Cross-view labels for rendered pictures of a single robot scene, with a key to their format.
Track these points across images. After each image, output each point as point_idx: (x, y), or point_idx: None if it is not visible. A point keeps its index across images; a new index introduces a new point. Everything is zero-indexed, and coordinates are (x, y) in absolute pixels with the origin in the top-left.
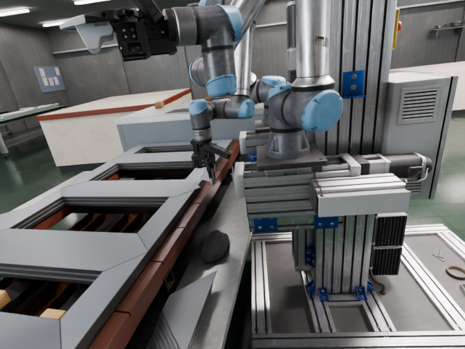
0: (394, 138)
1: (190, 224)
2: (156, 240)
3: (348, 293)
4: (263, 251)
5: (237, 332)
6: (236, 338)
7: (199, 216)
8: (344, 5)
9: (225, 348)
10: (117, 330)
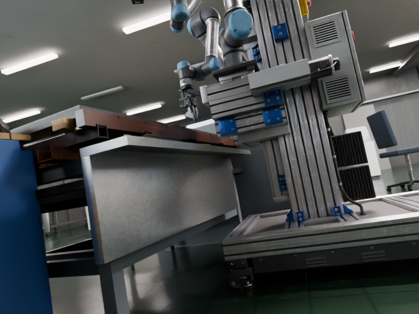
0: (315, 57)
1: (173, 130)
2: (144, 119)
3: (326, 216)
4: (256, 217)
5: (223, 274)
6: (221, 276)
7: (182, 136)
8: None
9: (209, 281)
10: (110, 114)
